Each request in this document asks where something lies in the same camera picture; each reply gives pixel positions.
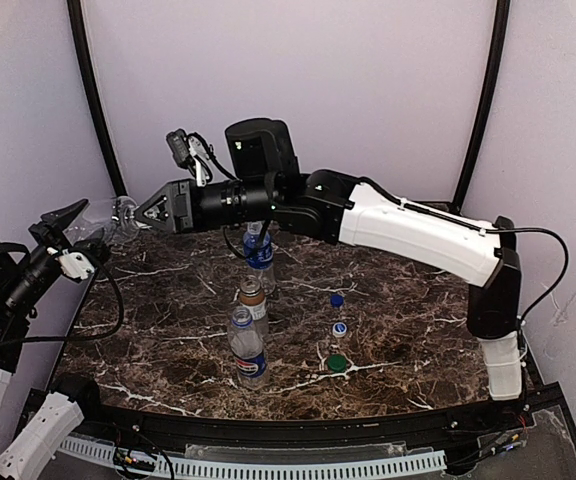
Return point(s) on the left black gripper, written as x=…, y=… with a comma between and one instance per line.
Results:
x=43, y=235

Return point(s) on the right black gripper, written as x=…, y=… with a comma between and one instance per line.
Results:
x=182, y=205

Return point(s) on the clear white cap bottle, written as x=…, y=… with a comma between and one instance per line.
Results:
x=113, y=220

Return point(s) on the blue label water bottle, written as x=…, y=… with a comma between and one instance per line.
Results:
x=259, y=254

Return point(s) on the green cap coffee bottle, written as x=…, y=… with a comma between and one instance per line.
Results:
x=252, y=296

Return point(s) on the Pepsi label bottle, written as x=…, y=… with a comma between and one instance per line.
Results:
x=248, y=348

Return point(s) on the dark blue bottle cap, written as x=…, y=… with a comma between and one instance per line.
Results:
x=337, y=300

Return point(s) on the green bottle cap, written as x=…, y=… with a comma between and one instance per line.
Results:
x=337, y=363

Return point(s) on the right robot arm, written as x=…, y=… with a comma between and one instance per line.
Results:
x=339, y=208

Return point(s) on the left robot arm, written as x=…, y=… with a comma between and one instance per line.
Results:
x=25, y=276

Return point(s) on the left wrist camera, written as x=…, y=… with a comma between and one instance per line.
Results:
x=75, y=264

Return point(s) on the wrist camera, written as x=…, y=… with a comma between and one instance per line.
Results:
x=191, y=152
x=75, y=264

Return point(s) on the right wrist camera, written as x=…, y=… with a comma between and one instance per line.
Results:
x=191, y=152

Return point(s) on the left black frame post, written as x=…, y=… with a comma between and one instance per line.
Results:
x=91, y=91

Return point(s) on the black frame post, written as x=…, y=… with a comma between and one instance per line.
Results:
x=489, y=83
x=91, y=91

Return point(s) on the white slotted cable duct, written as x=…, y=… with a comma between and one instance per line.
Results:
x=137, y=464

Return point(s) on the right black frame post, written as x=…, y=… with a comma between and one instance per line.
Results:
x=489, y=83

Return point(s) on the black front rail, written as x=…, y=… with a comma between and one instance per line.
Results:
x=450, y=426

